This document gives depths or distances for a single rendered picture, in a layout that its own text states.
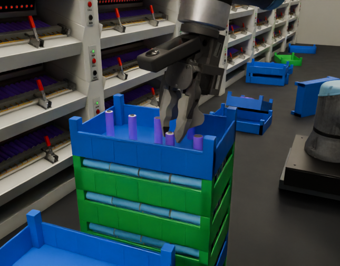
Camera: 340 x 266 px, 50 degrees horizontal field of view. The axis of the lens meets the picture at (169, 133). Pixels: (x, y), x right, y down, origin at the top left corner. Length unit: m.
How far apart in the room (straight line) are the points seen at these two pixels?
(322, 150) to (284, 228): 0.34
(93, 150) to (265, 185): 0.89
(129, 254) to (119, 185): 0.14
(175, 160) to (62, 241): 0.28
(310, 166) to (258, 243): 0.36
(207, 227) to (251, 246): 0.47
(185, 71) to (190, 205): 0.25
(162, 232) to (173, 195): 0.10
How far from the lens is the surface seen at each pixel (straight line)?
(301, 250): 1.20
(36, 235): 0.79
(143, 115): 0.90
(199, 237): 0.75
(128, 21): 1.66
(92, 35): 1.36
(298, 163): 1.41
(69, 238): 0.76
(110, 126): 0.83
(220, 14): 0.67
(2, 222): 1.27
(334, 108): 1.40
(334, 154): 1.45
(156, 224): 0.77
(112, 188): 0.77
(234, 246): 1.17
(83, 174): 0.80
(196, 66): 0.66
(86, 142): 0.76
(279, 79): 3.01
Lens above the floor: 0.73
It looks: 22 degrees down
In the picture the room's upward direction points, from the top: straight up
